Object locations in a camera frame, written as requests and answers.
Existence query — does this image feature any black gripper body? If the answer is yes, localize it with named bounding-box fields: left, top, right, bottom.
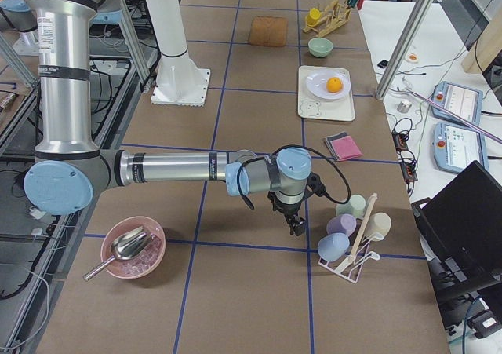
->
left=268, top=192, right=305, bottom=223

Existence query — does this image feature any white round plate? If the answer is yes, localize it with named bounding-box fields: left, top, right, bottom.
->
left=306, top=71, right=351, bottom=100

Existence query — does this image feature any orange fruit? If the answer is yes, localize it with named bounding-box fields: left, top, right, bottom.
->
left=326, top=77, right=344, bottom=93

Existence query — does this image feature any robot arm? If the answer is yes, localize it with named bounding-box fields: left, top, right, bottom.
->
left=24, top=0, right=311, bottom=235

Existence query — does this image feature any cream bear print tray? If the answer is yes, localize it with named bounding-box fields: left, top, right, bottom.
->
left=297, top=65, right=355, bottom=122

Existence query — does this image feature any brown wooden tray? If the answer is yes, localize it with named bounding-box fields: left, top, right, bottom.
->
left=248, top=16, right=288, bottom=47

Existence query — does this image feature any light blue cup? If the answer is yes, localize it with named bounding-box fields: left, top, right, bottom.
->
left=317, top=232, right=350, bottom=262

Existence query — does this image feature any lilac cup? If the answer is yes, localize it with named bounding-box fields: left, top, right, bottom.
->
left=326, top=213, right=357, bottom=236

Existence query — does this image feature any pale green cup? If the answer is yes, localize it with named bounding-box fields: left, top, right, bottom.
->
left=336, top=194, right=366, bottom=219

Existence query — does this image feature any cream cup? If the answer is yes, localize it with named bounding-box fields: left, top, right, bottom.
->
left=365, top=212, right=391, bottom=237

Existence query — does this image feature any pink cloth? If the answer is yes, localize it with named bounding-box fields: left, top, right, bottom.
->
left=331, top=136, right=362, bottom=161

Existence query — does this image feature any metal scoop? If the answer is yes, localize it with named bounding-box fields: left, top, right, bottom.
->
left=83, top=226, right=152, bottom=281

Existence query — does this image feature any black laptop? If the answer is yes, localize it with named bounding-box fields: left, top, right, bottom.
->
left=412, top=161, right=501, bottom=308

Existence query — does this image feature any pale green bowl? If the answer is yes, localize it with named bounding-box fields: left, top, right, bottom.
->
left=307, top=38, right=333, bottom=58

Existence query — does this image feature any pink bowl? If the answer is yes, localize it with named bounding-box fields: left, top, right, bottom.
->
left=100, top=216, right=166, bottom=279

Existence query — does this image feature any lower teach pendant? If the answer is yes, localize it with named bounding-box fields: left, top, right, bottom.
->
left=433, top=122, right=489, bottom=173

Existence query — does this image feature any teach pendant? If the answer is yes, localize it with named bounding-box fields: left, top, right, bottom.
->
left=433, top=122, right=489, bottom=173
left=432, top=81, right=484, bottom=124

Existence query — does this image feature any yellow plastic mug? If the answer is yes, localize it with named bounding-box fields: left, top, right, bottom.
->
left=305, top=7, right=322, bottom=27

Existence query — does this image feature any wooden peg drying rack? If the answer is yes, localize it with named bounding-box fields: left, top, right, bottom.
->
left=302, top=0, right=359, bottom=38

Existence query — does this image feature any upper teach pendant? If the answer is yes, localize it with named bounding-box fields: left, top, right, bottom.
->
left=432, top=81, right=484, bottom=124

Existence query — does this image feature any white robot column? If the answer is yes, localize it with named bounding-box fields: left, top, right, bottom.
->
left=146, top=0, right=187, bottom=58

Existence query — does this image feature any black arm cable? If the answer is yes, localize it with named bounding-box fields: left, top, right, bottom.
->
left=235, top=144, right=352, bottom=210

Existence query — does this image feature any white wire cup rack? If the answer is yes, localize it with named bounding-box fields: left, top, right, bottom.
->
left=318, top=193, right=384, bottom=283

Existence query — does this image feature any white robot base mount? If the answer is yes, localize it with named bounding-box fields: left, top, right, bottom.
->
left=151, top=54, right=211, bottom=107

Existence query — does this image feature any aluminium frame post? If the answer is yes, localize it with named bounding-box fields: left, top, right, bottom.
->
left=375, top=0, right=434, bottom=100

